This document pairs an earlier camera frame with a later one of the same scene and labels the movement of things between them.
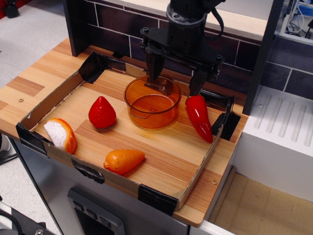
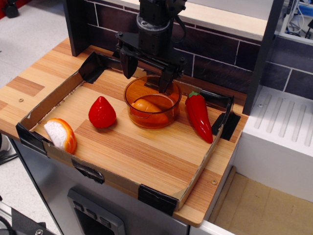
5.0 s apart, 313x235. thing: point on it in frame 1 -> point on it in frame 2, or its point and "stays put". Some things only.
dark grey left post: (77, 24) stays put
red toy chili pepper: (198, 112) stays put
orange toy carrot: (120, 161) -> (143, 105)
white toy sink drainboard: (275, 149) stays put
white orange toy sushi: (61, 134) stays put
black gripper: (186, 43) -> (153, 43)
